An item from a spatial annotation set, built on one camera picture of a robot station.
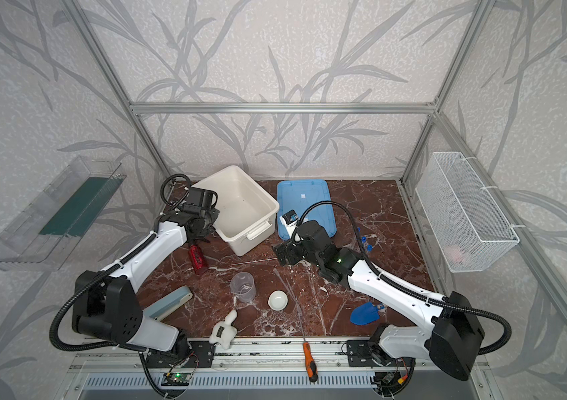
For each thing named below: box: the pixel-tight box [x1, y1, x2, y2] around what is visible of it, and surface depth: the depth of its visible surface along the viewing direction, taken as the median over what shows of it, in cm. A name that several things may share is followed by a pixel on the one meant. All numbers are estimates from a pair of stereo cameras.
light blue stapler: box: [141, 285, 194, 321], surface depth 83 cm
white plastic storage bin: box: [193, 165, 280, 256], surface depth 98 cm
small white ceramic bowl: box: [267, 290, 289, 311], surface depth 85 cm
